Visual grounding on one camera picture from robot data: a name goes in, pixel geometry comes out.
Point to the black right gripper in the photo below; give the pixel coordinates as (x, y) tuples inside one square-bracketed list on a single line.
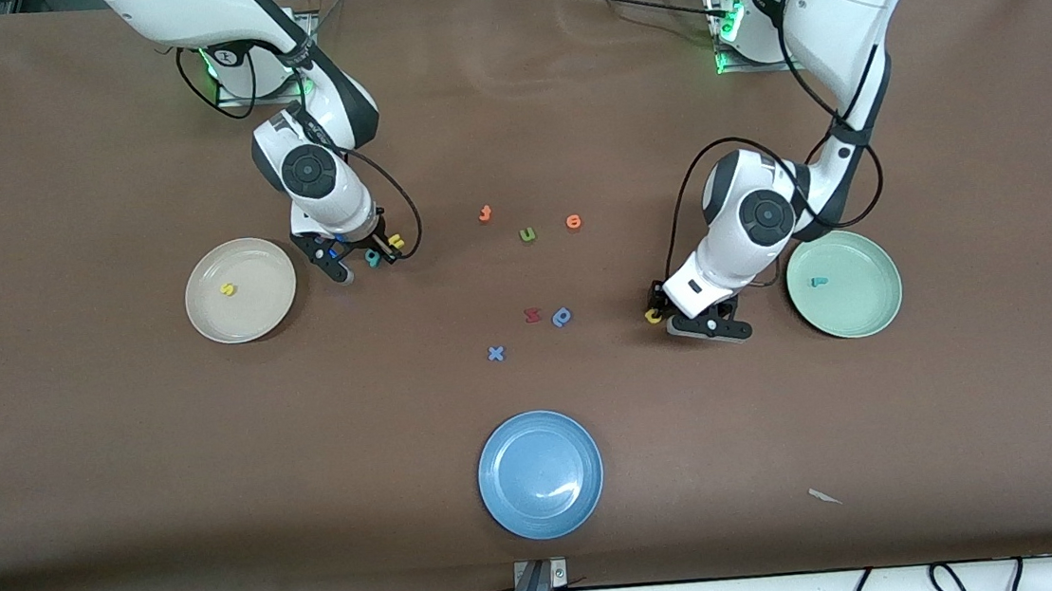
[(372, 242)]

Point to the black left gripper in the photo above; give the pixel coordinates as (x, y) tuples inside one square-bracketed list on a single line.
[(656, 299)]

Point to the teal foam letter q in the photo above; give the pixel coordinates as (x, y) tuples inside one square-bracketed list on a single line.
[(373, 258)]

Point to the yellow foam letter d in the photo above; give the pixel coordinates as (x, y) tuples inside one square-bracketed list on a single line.
[(653, 317)]

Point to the yellow foam letter u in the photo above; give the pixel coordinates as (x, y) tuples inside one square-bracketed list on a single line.
[(397, 242)]

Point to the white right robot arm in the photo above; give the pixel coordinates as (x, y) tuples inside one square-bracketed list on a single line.
[(207, 19)]

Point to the blue foam letter p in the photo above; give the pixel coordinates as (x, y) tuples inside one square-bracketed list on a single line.
[(562, 317)]

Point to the orange foam letter t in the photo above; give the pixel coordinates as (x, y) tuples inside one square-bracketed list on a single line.
[(485, 213)]

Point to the beige round plate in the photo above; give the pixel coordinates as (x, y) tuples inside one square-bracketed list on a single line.
[(261, 309)]

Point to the orange foam letter e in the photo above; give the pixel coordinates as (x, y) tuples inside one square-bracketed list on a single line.
[(574, 223)]

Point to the red foam letter z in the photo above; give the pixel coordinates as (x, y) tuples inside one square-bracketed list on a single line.
[(532, 315)]

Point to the green foam letter u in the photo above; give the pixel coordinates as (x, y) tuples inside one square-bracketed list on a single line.
[(528, 240)]

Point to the blue foam letter x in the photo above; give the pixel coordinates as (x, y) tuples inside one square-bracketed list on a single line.
[(496, 354)]

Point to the green round plate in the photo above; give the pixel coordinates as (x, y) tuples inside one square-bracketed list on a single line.
[(855, 305)]

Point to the blue round plate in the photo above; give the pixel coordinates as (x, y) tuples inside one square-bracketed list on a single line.
[(540, 475)]

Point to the small white paper scrap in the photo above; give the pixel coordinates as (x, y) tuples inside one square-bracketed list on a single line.
[(822, 495)]

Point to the brown table cover sheet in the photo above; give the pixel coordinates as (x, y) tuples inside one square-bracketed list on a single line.
[(122, 464)]

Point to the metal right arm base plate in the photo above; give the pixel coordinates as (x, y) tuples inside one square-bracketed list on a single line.
[(228, 102)]

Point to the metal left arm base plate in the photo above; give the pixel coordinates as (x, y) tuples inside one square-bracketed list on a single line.
[(744, 67)]

